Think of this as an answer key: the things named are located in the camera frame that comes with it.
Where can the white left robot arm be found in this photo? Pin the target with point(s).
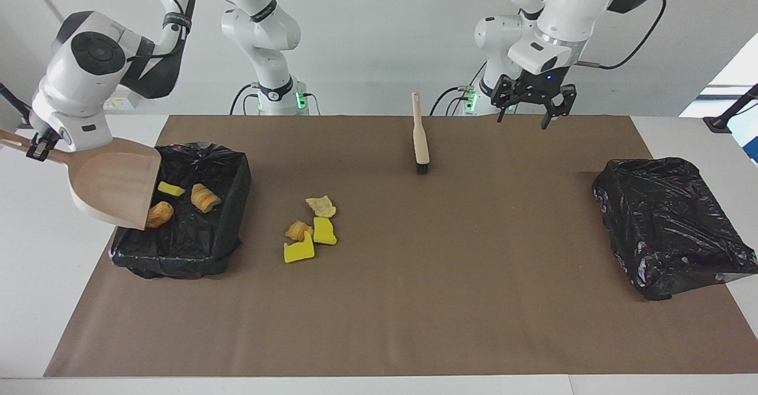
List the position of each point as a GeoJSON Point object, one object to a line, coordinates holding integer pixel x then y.
{"type": "Point", "coordinates": [562, 4]}

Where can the white wall socket box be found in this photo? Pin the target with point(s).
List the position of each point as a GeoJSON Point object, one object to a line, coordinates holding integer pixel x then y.
{"type": "Point", "coordinates": [127, 103]}

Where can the notched yellow sponge piece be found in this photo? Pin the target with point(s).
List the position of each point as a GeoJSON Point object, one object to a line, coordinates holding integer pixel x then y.
{"type": "Point", "coordinates": [298, 254]}

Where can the pale and orange foam chunk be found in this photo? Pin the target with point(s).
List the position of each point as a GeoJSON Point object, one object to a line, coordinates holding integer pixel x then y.
{"type": "Point", "coordinates": [205, 198]}

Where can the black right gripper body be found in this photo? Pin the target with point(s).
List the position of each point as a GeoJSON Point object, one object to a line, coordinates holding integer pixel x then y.
{"type": "Point", "coordinates": [44, 138]}

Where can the brown oval foam chunk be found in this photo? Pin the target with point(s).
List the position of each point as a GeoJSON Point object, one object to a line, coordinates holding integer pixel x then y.
{"type": "Point", "coordinates": [161, 214]}

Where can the pale pink plastic dustpan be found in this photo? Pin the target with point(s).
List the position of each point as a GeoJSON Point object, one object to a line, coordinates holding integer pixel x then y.
{"type": "Point", "coordinates": [112, 188]}

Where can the beige hand brush black bristles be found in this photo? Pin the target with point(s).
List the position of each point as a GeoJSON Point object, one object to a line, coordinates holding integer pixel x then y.
{"type": "Point", "coordinates": [420, 140]}

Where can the crumpled bin black bag liner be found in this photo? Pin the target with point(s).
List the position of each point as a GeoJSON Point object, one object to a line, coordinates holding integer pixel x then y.
{"type": "Point", "coordinates": [663, 223]}

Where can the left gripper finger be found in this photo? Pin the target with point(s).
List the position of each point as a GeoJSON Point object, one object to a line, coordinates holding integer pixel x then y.
{"type": "Point", "coordinates": [503, 108]}
{"type": "Point", "coordinates": [569, 102]}

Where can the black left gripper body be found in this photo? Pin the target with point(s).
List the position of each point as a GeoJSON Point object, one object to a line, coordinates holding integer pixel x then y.
{"type": "Point", "coordinates": [533, 90]}

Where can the pale green foam chunk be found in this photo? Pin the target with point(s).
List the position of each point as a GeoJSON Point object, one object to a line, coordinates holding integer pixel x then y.
{"type": "Point", "coordinates": [321, 206]}

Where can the open bin black bag liner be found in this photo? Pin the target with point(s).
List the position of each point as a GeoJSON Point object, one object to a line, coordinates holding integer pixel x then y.
{"type": "Point", "coordinates": [201, 241]}

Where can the small yellow sponge piece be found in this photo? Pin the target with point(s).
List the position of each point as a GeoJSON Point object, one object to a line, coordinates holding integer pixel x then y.
{"type": "Point", "coordinates": [172, 190]}

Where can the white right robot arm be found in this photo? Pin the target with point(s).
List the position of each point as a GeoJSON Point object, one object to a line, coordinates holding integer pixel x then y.
{"type": "Point", "coordinates": [89, 75]}

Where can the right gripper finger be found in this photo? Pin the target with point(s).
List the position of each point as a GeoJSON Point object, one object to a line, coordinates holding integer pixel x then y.
{"type": "Point", "coordinates": [37, 151]}

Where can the squarish yellow sponge piece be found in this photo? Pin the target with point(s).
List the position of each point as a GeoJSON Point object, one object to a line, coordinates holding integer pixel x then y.
{"type": "Point", "coordinates": [324, 232]}

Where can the brown paper table mat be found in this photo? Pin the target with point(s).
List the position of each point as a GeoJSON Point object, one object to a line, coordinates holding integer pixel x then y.
{"type": "Point", "coordinates": [474, 324]}

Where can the black camera stand clamp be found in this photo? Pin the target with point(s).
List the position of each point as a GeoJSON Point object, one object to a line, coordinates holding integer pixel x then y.
{"type": "Point", "coordinates": [12, 102]}
{"type": "Point", "coordinates": [725, 119]}

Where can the orange striped foam chunk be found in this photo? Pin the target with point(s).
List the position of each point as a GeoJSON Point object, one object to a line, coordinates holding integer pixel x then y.
{"type": "Point", "coordinates": [297, 229]}

